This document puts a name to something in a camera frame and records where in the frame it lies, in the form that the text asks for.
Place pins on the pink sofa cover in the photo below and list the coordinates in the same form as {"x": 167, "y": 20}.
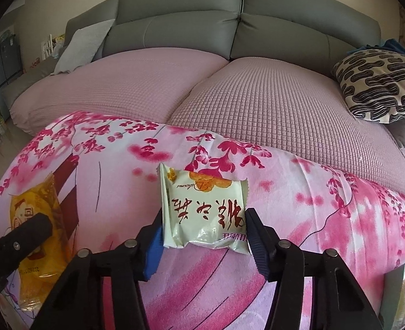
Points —
{"x": 257, "y": 103}

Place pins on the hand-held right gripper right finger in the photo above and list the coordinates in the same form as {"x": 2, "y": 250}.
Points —
{"x": 257, "y": 244}

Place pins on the light grey pillow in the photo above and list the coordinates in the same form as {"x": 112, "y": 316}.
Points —
{"x": 84, "y": 46}

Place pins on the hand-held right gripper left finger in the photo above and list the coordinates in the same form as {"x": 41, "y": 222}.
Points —
{"x": 152, "y": 257}

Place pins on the teal shallow box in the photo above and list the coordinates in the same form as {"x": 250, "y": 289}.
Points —
{"x": 393, "y": 299}

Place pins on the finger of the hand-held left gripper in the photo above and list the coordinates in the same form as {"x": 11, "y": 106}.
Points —
{"x": 20, "y": 240}

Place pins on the yellow snack packet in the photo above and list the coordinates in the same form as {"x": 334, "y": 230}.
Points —
{"x": 41, "y": 199}

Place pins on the grey refrigerator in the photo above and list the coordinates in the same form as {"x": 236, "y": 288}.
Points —
{"x": 3, "y": 68}

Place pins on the black white patterned pillow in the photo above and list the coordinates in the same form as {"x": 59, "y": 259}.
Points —
{"x": 377, "y": 82}

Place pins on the cream pastry packet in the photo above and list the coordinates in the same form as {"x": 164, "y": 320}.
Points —
{"x": 202, "y": 213}

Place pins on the blue cloth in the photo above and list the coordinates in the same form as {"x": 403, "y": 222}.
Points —
{"x": 389, "y": 45}

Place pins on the white rack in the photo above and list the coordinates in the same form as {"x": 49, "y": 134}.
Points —
{"x": 46, "y": 48}

